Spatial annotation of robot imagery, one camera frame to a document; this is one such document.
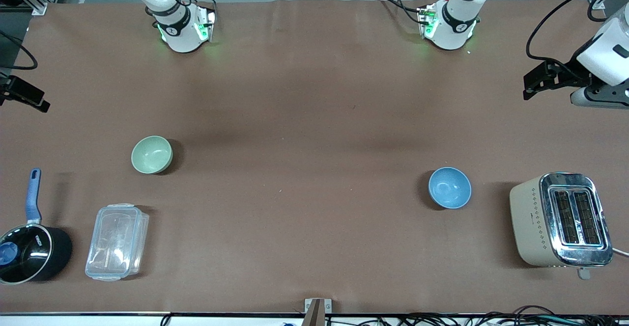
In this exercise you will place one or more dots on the beige chrome toaster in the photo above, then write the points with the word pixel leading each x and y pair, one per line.
pixel 533 222

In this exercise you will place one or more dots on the blue bowl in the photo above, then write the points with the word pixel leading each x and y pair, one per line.
pixel 449 188

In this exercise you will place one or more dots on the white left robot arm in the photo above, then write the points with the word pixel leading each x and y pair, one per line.
pixel 454 26

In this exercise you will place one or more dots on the green bowl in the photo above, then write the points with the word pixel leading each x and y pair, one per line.
pixel 152 154

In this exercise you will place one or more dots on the clear plastic lidded container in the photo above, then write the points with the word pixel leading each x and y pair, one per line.
pixel 117 241

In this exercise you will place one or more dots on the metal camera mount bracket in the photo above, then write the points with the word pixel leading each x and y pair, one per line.
pixel 317 311

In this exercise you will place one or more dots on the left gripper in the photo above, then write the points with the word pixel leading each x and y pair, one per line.
pixel 565 72

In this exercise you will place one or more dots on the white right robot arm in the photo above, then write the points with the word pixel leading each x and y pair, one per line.
pixel 181 35

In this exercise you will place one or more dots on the brown table cover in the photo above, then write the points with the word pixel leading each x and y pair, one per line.
pixel 314 144

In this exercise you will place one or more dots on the glass lid with blue knob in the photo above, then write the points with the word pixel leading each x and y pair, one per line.
pixel 24 254

